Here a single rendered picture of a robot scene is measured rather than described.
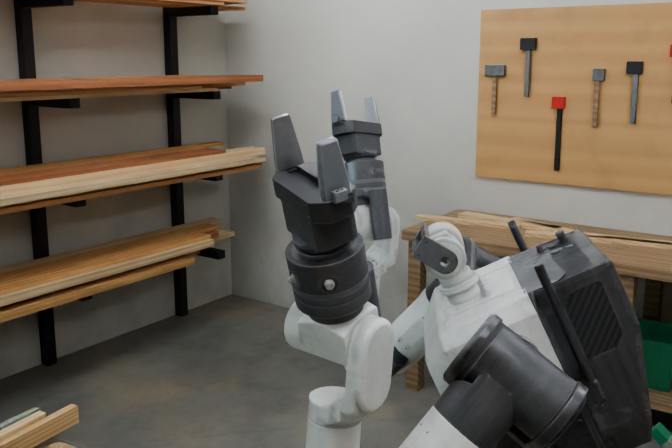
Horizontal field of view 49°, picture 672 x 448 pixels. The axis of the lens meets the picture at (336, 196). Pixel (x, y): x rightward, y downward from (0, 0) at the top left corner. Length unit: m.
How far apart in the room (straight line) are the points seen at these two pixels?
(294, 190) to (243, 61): 4.38
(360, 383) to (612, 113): 3.19
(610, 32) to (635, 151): 0.59
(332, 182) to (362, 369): 0.23
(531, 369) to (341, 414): 0.24
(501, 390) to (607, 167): 3.06
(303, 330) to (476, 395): 0.23
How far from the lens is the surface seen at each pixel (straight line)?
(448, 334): 1.07
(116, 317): 4.83
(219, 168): 4.43
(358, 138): 1.42
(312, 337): 0.87
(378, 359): 0.86
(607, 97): 3.92
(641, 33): 3.88
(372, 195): 1.39
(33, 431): 1.73
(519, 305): 1.07
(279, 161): 0.82
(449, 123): 4.26
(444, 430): 0.95
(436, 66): 4.29
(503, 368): 0.94
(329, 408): 0.88
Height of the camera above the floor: 1.70
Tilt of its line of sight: 11 degrees down
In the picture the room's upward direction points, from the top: straight up
